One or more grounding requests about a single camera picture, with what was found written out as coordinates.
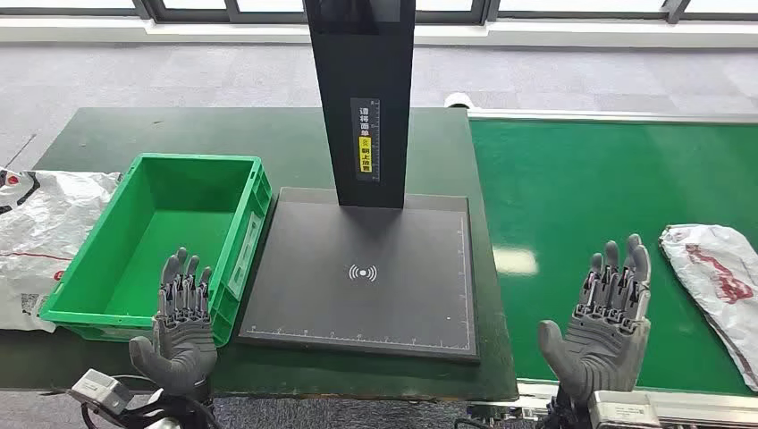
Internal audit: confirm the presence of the green plastic crate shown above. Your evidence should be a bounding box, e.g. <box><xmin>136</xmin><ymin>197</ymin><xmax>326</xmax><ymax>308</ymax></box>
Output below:
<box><xmin>38</xmin><ymin>152</ymin><xmax>274</xmax><ymax>349</ymax></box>

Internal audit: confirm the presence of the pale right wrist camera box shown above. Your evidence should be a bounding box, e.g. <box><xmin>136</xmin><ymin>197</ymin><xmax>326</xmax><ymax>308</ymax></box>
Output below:
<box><xmin>587</xmin><ymin>391</ymin><xmax>661</xmax><ymax>429</ymax></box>

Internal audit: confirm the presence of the dark window frame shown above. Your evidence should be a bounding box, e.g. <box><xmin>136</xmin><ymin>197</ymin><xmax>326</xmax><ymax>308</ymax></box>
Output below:
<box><xmin>0</xmin><ymin>0</ymin><xmax>758</xmax><ymax>25</ymax></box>

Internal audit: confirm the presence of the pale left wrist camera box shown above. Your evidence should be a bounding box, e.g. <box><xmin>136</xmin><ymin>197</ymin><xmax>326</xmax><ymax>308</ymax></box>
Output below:
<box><xmin>70</xmin><ymin>369</ymin><xmax>134</xmax><ymax>416</ymax></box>

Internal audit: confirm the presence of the black scanner machine with column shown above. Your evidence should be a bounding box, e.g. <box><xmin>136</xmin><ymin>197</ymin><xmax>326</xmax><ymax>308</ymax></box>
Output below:
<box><xmin>238</xmin><ymin>0</ymin><xmax>481</xmax><ymax>364</ymax></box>

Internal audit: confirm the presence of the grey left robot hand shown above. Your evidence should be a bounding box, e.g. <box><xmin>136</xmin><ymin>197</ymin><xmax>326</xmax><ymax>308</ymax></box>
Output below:
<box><xmin>129</xmin><ymin>247</ymin><xmax>218</xmax><ymax>395</ymax></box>

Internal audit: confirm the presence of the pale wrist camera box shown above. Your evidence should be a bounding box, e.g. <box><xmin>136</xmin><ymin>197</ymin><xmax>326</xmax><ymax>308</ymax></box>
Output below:
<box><xmin>70</xmin><ymin>369</ymin><xmax>134</xmax><ymax>416</ymax></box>
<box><xmin>587</xmin><ymin>391</ymin><xmax>661</xmax><ymax>429</ymax></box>

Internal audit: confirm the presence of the black yellow label sticker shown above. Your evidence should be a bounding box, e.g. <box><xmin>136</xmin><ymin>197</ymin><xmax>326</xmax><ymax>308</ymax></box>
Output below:
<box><xmin>350</xmin><ymin>97</ymin><xmax>382</xmax><ymax>183</ymax></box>

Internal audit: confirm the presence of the large white printed plastic bag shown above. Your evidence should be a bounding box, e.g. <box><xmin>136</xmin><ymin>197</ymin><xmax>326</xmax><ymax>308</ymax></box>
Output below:
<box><xmin>0</xmin><ymin>167</ymin><xmax>122</xmax><ymax>332</ymax></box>

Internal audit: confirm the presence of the grey parcel bag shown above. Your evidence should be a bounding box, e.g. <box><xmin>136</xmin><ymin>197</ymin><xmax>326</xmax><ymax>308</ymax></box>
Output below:
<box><xmin>659</xmin><ymin>223</ymin><xmax>758</xmax><ymax>393</ymax></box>

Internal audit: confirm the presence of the green conveyor belt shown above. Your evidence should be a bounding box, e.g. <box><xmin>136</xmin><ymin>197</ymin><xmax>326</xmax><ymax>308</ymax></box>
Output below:
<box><xmin>468</xmin><ymin>118</ymin><xmax>758</xmax><ymax>398</ymax></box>

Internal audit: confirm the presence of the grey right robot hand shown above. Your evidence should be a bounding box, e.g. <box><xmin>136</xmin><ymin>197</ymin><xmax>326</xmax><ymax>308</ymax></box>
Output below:
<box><xmin>537</xmin><ymin>233</ymin><xmax>653</xmax><ymax>404</ymax></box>

